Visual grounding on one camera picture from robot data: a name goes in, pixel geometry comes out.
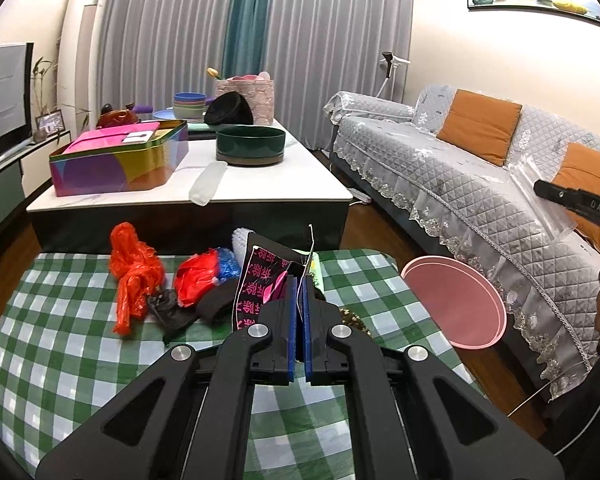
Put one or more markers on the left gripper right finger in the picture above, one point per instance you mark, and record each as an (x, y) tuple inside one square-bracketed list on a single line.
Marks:
[(323, 332)]

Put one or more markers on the potted bamboo plant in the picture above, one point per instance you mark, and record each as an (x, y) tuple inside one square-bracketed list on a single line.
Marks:
[(42, 90)]

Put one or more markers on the leopard print scrunchie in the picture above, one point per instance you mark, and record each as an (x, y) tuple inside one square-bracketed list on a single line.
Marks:
[(353, 320)]

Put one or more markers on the orange cushion near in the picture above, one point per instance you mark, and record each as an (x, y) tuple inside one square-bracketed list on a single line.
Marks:
[(580, 168)]

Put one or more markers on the red plastic bag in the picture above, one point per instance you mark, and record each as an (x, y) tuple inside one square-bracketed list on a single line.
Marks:
[(195, 277)]

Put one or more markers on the grey quilted sofa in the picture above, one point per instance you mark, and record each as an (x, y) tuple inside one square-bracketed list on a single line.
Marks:
[(476, 211)]

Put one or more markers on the floor lamp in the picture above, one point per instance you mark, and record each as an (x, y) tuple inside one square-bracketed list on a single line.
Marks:
[(392, 63)]

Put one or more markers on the dark green round container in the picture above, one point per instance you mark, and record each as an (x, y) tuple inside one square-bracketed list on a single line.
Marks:
[(250, 145)]

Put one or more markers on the orange cushion far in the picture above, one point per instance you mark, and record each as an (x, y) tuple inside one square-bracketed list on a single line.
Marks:
[(481, 125)]

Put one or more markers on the television with grey cover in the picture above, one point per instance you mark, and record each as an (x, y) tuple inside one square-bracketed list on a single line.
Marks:
[(15, 93)]

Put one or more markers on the orange cushion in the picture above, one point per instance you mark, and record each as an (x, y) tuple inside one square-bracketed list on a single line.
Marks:
[(481, 125), (580, 168)]

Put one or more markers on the blue plastic bag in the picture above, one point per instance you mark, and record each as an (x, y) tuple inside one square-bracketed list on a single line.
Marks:
[(228, 265)]

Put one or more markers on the brown teapot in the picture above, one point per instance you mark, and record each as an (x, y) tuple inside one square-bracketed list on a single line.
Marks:
[(109, 117)]

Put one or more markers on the colourful tin box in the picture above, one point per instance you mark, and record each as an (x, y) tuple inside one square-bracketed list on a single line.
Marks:
[(135, 157)]

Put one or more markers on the teal curtain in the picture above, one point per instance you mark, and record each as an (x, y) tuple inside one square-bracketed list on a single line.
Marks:
[(245, 37)]

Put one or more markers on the green snack packet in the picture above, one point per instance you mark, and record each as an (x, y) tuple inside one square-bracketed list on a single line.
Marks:
[(315, 270)]

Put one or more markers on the stack of coloured bowls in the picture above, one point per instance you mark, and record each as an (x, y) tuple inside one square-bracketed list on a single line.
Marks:
[(189, 106)]

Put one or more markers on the black crumpled bag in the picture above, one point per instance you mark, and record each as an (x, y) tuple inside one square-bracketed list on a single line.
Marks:
[(173, 319)]

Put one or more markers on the tv cabinet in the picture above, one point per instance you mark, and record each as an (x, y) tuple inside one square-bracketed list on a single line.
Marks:
[(22, 174)]

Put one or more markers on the white coffee table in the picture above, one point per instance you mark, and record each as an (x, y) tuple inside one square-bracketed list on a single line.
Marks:
[(297, 203)]

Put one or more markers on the white standing air conditioner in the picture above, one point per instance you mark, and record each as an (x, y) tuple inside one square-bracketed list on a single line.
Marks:
[(78, 61)]

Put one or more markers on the pink lace basket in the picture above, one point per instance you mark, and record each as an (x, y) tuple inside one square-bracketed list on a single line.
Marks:
[(259, 92)]

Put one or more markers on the black bowl tilted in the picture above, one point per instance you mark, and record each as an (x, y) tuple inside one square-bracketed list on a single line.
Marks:
[(230, 108)]

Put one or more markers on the white plastic wrapper on table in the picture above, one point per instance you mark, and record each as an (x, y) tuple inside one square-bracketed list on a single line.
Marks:
[(205, 186)]

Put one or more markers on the black pink printed package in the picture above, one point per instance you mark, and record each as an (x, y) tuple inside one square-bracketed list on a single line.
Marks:
[(266, 265)]

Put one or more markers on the grey curtain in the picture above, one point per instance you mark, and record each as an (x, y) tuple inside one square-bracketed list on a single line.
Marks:
[(152, 49)]

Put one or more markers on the green checkered tablecloth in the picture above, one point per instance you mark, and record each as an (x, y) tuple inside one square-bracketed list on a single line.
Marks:
[(60, 361)]

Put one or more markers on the orange plastic bag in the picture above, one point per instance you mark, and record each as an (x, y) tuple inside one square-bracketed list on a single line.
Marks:
[(139, 273)]

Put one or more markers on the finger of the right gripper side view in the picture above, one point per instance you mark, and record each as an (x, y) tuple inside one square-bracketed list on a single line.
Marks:
[(580, 202)]

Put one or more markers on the pink plastic trash bin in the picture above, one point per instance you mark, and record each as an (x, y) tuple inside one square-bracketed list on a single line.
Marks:
[(461, 301)]

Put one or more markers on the small photo frame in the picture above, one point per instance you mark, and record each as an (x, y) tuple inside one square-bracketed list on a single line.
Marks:
[(50, 123)]

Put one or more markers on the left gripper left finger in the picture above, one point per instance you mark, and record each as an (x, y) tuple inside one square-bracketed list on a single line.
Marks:
[(273, 362)]

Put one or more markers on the white power strip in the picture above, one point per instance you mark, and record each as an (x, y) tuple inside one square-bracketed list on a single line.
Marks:
[(359, 197)]

